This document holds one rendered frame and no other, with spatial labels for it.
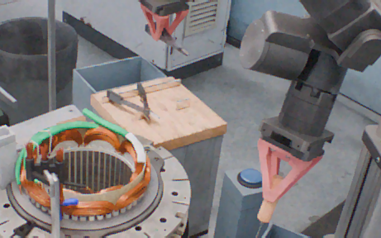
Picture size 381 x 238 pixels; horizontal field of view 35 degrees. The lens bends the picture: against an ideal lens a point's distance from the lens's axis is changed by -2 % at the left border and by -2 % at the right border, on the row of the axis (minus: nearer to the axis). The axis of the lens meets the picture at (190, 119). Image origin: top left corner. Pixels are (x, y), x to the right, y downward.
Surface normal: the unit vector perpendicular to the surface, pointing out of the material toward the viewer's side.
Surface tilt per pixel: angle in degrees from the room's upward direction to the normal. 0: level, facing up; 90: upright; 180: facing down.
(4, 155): 90
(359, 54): 107
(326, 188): 0
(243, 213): 90
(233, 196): 90
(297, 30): 21
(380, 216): 90
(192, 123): 0
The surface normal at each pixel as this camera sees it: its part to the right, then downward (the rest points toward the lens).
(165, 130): 0.11, -0.84
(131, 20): -0.71, 0.31
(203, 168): 0.55, 0.50
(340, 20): 0.06, 0.79
